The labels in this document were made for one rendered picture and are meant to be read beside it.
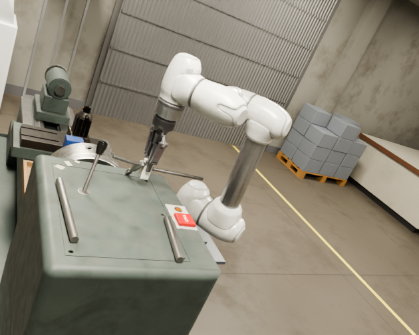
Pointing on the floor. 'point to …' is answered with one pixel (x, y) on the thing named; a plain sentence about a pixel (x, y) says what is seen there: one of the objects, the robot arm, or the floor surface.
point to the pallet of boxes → (322, 145)
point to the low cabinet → (397, 181)
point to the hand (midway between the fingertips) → (145, 169)
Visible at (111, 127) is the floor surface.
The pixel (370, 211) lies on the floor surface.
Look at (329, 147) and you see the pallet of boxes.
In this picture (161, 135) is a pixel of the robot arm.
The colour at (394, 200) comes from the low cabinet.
